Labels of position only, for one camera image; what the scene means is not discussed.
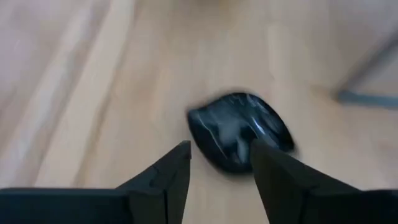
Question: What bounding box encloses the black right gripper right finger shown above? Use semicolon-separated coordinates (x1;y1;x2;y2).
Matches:
250;138;359;224

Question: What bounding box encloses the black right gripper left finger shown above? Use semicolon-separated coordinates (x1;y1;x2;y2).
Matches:
116;139;192;224

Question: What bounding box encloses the black pot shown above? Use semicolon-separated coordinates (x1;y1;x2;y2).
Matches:
185;90;297;175

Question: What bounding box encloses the grey perforated metal shelf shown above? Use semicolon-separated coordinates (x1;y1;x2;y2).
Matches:
335;29;398;110

